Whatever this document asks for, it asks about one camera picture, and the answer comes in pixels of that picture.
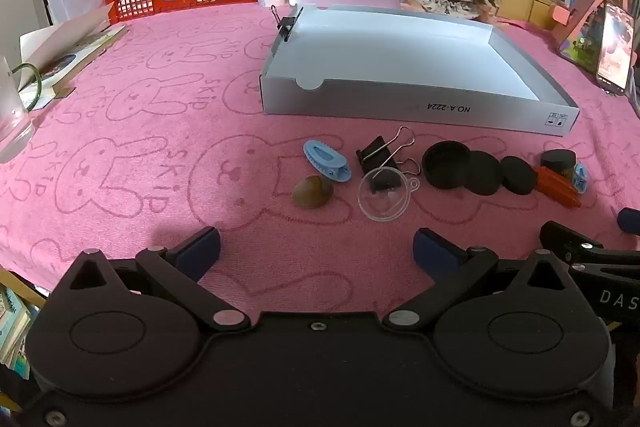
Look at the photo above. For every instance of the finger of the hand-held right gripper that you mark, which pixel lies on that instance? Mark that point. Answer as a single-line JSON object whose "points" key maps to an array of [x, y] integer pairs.
{"points": [[630, 222], [567, 242]]}

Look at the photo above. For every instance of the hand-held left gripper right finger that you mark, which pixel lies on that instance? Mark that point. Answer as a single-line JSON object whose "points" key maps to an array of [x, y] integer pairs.
{"points": [[435, 252]]}

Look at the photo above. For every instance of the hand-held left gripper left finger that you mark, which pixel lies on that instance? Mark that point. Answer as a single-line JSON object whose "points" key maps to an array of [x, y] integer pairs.
{"points": [[200, 252]]}

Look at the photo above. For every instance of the orange plastic piece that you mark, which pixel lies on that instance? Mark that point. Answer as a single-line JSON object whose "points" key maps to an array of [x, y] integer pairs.
{"points": [[557, 192]]}

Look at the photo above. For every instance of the small blue hair clip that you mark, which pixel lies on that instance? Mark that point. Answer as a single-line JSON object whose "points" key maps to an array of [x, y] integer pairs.
{"points": [[580, 177]]}

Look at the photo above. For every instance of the clear plastic funnel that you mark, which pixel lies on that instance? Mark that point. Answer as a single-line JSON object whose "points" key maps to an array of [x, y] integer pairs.
{"points": [[382, 207]]}

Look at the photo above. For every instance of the black round disc lid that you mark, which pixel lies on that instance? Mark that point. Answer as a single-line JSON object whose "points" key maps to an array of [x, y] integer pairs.
{"points": [[519, 177]]}

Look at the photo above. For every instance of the black round container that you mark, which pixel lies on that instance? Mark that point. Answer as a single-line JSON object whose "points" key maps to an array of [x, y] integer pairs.
{"points": [[484, 174]]}

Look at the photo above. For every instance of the large black binder clip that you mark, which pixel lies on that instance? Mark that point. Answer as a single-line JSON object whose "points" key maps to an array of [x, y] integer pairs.
{"points": [[372, 154]]}

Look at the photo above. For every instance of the brown smooth stone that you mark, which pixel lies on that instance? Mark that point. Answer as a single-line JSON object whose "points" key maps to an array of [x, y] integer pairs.
{"points": [[312, 193]]}

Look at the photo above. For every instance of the large blue hair clip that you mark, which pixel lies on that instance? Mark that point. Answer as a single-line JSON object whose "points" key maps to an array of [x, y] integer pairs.
{"points": [[325, 157]]}

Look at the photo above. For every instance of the grey cardboard box tray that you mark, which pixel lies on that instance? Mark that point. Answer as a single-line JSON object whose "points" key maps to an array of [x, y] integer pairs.
{"points": [[400, 52]]}

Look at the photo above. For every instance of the pink rabbit print towel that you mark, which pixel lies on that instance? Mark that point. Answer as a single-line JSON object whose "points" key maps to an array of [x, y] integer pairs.
{"points": [[150, 132]]}

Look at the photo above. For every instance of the smartphone with lit screen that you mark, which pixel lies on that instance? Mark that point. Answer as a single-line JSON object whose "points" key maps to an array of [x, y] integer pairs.
{"points": [[615, 47]]}

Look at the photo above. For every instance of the row of thin booklets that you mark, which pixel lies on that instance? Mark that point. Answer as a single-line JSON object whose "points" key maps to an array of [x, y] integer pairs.
{"points": [[15, 332]]}

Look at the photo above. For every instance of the pink cardboard house stand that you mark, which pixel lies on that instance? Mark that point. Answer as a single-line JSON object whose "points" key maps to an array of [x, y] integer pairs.
{"points": [[585, 12]]}

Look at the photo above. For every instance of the clear glass jar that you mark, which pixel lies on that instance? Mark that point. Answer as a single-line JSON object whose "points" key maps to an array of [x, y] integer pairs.
{"points": [[12, 117]]}

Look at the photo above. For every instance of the open book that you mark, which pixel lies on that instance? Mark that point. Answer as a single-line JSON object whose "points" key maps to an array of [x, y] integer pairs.
{"points": [[75, 52]]}

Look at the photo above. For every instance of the wooden shelf box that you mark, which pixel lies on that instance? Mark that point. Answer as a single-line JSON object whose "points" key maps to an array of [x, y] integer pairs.
{"points": [[535, 4]]}

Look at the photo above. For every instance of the small black binder clip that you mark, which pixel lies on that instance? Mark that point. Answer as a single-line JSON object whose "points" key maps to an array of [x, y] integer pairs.
{"points": [[286, 27]]}

